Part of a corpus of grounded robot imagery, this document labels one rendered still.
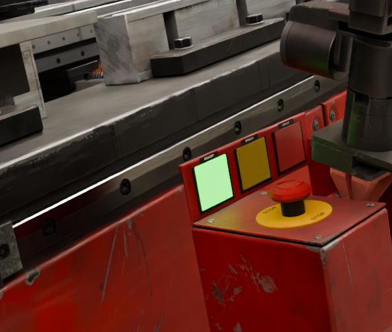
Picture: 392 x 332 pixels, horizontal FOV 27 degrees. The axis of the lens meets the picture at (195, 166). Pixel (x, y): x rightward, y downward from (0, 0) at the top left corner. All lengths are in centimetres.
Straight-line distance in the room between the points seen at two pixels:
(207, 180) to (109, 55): 38
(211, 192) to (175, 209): 17
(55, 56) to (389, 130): 71
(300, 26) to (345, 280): 25
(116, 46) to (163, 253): 31
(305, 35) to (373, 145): 12
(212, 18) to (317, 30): 49
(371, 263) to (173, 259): 30
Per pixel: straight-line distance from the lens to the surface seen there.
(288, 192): 75
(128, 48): 110
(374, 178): 80
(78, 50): 140
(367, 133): 78
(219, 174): 81
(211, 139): 103
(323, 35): 79
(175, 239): 97
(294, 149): 90
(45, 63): 134
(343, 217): 74
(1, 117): 86
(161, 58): 111
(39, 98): 97
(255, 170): 85
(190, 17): 122
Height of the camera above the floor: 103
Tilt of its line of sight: 15 degrees down
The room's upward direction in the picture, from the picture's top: 10 degrees counter-clockwise
